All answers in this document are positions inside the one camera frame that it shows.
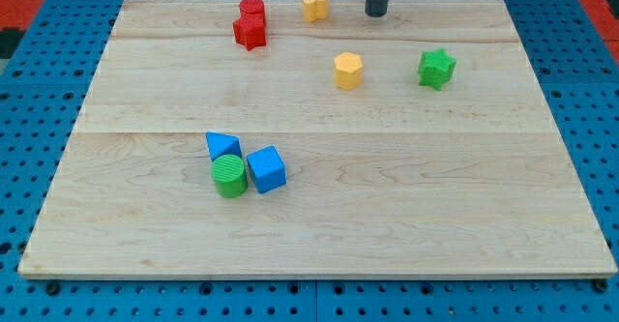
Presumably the yellow heart block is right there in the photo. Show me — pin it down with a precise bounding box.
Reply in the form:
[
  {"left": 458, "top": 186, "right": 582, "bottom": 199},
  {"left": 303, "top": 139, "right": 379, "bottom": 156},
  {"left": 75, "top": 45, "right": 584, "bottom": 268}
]
[{"left": 302, "top": 0, "right": 329, "bottom": 22}]

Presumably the green cylinder block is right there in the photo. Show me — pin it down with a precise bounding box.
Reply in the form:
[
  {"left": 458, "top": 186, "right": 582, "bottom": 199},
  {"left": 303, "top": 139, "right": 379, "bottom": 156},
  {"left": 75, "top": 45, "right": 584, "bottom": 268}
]
[{"left": 211, "top": 155, "right": 248, "bottom": 198}]

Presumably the blue cube block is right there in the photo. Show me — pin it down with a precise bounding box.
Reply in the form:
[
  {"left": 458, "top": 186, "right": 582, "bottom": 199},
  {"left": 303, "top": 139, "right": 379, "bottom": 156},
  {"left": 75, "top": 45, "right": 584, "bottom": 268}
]
[{"left": 247, "top": 146, "right": 286, "bottom": 193}]

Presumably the blue triangle block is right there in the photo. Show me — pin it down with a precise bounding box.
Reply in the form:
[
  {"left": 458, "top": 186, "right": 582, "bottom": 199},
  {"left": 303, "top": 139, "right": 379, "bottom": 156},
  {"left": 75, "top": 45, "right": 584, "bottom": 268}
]
[{"left": 205, "top": 132, "right": 243, "bottom": 161}]

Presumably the yellow hexagon block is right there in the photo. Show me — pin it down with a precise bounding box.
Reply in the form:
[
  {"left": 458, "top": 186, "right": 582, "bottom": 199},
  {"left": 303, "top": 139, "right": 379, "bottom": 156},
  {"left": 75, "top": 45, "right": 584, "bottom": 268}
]
[{"left": 334, "top": 52, "right": 364, "bottom": 90}]

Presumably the red cylinder block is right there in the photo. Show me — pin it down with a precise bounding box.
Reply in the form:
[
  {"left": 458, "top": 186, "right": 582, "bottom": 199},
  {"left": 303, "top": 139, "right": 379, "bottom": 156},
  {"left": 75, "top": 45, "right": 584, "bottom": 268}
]
[{"left": 239, "top": 0, "right": 265, "bottom": 22}]

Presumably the green star block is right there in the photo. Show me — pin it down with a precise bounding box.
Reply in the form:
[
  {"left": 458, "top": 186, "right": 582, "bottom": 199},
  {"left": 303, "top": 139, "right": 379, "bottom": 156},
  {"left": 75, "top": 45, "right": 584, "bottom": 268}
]
[{"left": 417, "top": 49, "right": 457, "bottom": 91}]

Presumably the red star block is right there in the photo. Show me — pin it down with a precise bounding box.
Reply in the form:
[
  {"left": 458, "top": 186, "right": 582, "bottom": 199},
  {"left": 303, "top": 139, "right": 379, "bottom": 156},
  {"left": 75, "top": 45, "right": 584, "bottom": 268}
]
[{"left": 232, "top": 15, "right": 267, "bottom": 51}]

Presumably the light wooden board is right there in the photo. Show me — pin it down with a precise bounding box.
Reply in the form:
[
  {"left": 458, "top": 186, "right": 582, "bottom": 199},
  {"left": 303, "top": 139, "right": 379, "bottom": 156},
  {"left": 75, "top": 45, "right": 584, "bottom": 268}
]
[{"left": 18, "top": 0, "right": 617, "bottom": 280}]

